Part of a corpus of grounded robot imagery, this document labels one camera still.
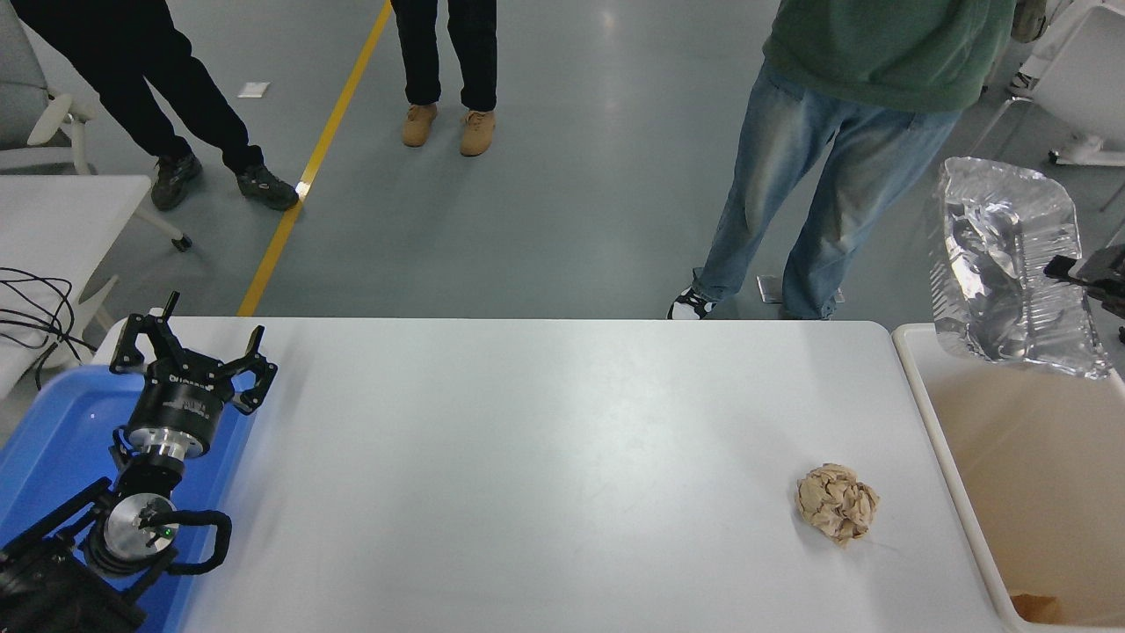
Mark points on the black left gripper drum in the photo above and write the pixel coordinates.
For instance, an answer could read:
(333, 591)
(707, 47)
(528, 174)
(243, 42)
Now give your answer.
(180, 406)

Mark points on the silver foil tray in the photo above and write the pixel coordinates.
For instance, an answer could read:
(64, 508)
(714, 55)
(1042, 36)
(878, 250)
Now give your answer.
(993, 264)

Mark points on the white chair base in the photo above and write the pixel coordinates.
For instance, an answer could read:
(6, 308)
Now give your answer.
(1090, 149)

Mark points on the blue plastic tray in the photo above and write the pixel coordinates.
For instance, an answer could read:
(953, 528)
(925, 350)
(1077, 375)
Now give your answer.
(61, 431)

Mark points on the white side table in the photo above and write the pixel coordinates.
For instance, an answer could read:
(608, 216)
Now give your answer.
(53, 220)

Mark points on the white chair with metal legs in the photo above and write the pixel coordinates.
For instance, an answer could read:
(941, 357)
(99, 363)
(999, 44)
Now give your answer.
(1090, 79)

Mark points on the large pale plastic bin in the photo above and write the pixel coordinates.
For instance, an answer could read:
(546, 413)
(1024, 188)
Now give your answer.
(1037, 457)

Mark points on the person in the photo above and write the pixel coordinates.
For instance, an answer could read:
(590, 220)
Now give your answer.
(1021, 83)
(879, 53)
(132, 79)
(439, 44)

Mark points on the beige garment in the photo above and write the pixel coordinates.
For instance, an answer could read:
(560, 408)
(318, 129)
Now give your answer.
(1030, 18)

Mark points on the grey white office chair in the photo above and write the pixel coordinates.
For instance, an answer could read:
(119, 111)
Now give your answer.
(18, 88)

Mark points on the metal floor socket plate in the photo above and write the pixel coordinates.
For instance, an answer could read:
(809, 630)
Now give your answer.
(769, 290)

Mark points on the crumpled tan paper ball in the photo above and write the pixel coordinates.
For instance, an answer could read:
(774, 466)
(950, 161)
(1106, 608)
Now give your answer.
(835, 505)

